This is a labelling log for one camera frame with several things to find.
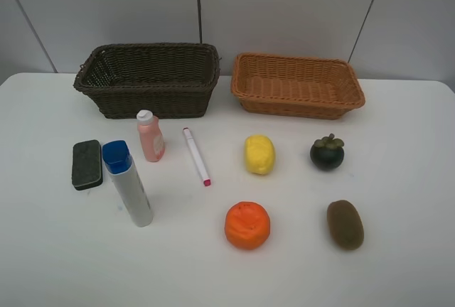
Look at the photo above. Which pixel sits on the yellow lemon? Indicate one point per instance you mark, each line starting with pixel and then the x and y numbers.
pixel 259 154

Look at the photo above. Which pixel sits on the white marker pink cap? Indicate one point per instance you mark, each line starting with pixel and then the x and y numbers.
pixel 198 161

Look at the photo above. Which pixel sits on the pink bottle white cap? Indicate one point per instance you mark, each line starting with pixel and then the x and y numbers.
pixel 150 135

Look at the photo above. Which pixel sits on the orange tangerine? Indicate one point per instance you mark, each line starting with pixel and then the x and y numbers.
pixel 247 225

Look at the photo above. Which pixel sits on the dark mangosteen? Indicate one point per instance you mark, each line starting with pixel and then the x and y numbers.
pixel 327 153

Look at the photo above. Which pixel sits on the white tube blue cap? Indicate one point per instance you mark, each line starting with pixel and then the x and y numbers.
pixel 123 172

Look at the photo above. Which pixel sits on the black whiteboard eraser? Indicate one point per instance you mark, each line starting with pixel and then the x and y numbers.
pixel 87 165

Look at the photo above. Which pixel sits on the brown kiwi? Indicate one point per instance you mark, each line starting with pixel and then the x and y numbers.
pixel 345 225

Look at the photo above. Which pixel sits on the dark brown wicker basket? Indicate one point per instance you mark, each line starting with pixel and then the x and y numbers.
pixel 172 80

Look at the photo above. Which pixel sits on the light orange wicker basket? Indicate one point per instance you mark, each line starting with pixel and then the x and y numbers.
pixel 295 86

